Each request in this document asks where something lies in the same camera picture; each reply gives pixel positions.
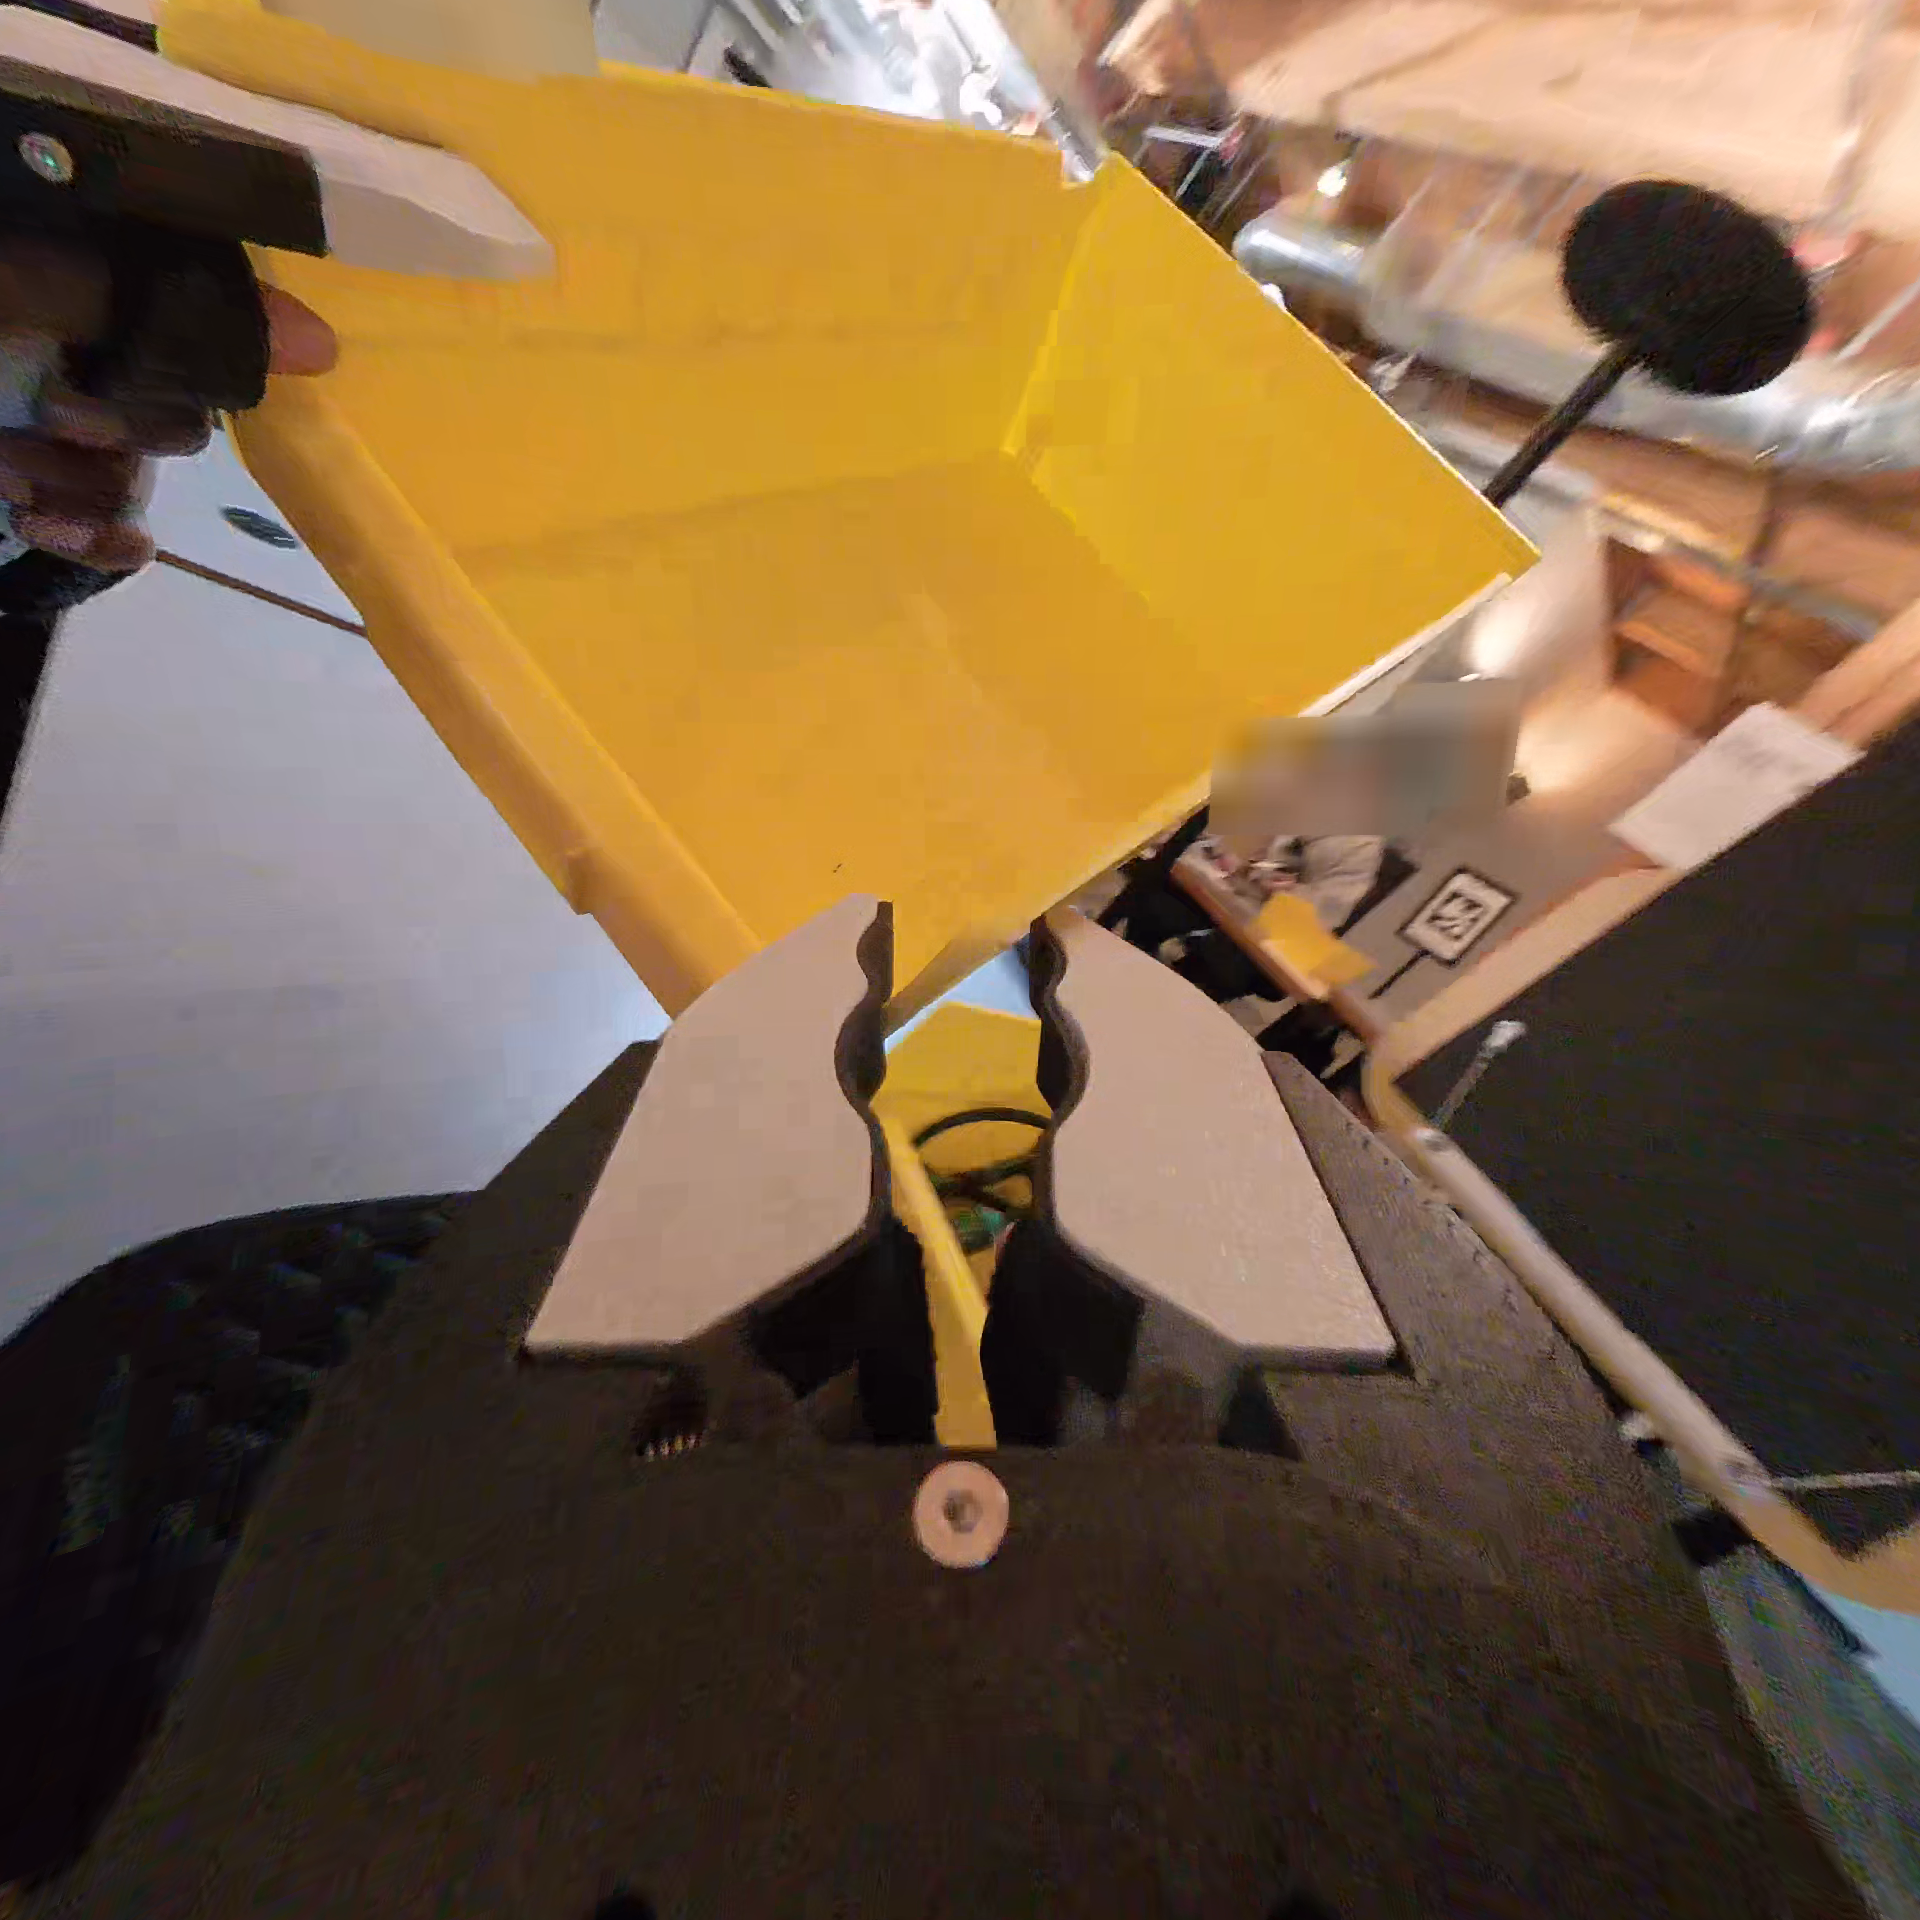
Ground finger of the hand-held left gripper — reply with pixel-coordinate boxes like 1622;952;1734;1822
0;51;559;284

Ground printed marker sign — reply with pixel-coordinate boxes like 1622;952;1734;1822
1398;865;1519;965

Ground black braided HDMI cable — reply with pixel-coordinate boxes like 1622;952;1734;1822
913;1105;1053;1247

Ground silver ventilation duct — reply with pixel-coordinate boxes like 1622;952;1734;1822
1230;194;1920;470

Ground person's left hand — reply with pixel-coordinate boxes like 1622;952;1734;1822
0;224;343;575

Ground wooden office desk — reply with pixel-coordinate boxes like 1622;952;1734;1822
1170;845;1398;1052

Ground white paper sheet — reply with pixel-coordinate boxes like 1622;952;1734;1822
1608;702;1867;869

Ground black foam ball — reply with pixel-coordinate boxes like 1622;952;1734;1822
1560;180;1819;399

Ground black board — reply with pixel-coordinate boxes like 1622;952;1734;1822
1395;719;1920;1561

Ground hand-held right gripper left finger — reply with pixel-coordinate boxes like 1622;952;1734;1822
523;894;941;1450

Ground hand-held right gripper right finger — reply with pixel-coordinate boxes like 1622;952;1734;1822
983;906;1401;1450

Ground black mesh pad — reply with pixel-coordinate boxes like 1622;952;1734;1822
0;1192;471;1878

